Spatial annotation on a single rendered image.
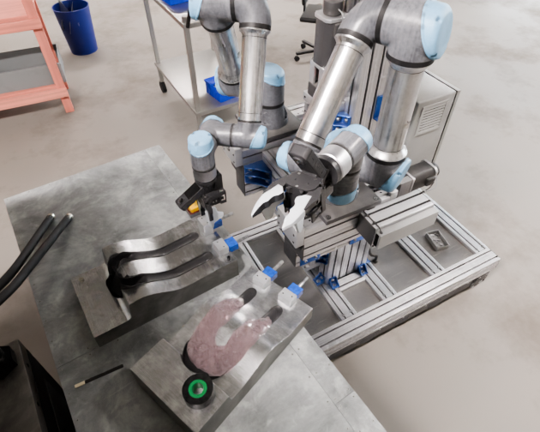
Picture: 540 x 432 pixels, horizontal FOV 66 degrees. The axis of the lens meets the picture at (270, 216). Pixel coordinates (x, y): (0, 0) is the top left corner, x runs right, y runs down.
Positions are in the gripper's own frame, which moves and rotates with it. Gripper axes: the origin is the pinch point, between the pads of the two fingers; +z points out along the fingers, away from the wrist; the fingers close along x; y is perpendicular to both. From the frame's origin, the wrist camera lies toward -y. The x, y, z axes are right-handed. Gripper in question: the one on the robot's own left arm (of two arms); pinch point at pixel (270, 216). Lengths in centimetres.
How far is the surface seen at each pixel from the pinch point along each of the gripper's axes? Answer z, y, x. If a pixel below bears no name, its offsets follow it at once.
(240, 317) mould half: -4, 54, 22
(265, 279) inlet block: -21, 55, 25
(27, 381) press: 45, 59, 64
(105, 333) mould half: 23, 53, 53
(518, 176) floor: -256, 150, -19
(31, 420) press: 51, 60, 54
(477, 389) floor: -79, 153, -44
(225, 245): -22, 49, 42
